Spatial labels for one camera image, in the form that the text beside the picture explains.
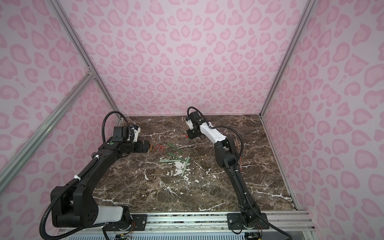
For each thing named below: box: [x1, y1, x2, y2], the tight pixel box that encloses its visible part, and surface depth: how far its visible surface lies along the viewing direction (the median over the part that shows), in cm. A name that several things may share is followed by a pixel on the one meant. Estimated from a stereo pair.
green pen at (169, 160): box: [159, 159, 181, 163], surface depth 97 cm
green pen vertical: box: [181, 156, 191, 177], surface depth 95 cm
